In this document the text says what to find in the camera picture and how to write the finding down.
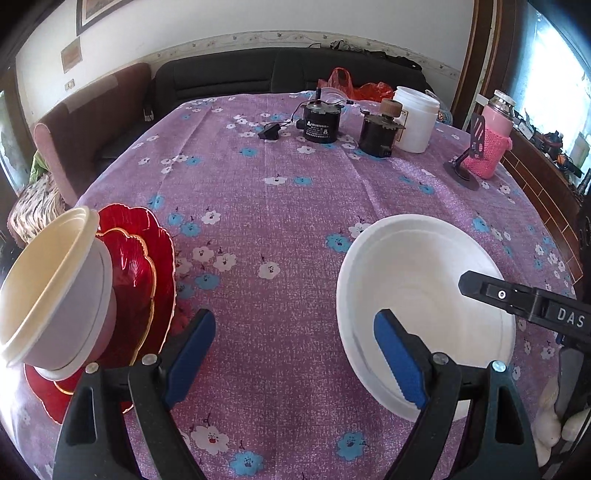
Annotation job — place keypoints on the red plate with round sticker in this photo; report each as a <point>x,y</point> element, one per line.
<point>131,286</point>

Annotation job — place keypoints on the cream paper bowl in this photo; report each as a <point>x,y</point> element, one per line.
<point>41,286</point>

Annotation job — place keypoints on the person's right hand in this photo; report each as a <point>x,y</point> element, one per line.
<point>549,415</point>

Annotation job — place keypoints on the black sofa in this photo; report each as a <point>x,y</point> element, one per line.
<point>221,78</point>

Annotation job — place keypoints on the wooden cabinet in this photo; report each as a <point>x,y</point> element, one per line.
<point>545,194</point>

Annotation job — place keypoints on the dark motor with wooden knob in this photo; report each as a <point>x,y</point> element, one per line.
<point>378,134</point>

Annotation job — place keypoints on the black phone stand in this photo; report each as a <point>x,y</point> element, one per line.
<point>475,134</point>

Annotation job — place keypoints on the red plate with gold lettering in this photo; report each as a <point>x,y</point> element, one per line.
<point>161,258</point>

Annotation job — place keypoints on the patterned cushion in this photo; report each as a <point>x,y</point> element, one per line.
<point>34,207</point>

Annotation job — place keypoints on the small white paper bowl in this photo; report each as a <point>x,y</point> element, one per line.
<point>99,304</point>

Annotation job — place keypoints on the brown armchair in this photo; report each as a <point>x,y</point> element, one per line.
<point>92,120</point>

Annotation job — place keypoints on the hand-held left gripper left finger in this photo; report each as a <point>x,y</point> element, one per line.
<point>189,355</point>

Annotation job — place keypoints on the pink knit-sleeved bottle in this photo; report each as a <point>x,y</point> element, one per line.
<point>489,147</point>

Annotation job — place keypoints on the wooden door frame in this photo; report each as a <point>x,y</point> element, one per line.
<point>475,50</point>

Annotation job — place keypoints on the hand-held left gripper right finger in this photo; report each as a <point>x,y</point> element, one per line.
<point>399,360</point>

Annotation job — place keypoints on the black electric motor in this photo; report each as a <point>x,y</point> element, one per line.
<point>321,124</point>

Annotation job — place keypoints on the small wall plaque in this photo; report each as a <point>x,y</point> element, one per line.
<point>70,55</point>

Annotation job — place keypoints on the black power adapter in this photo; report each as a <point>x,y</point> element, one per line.
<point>270,132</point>

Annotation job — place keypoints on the red plastic bag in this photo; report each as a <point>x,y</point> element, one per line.
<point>341,83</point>

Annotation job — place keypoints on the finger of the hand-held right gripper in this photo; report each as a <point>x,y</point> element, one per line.
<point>521,300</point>

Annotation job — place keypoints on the white plastic jar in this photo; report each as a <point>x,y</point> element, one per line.
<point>415,120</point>

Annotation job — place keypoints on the purple floral tablecloth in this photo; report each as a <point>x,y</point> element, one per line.
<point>286,221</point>

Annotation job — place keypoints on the framed wall picture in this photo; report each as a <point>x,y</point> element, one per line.
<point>92,14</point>

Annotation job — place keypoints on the clear plastic container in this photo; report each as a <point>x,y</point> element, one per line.
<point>333,94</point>

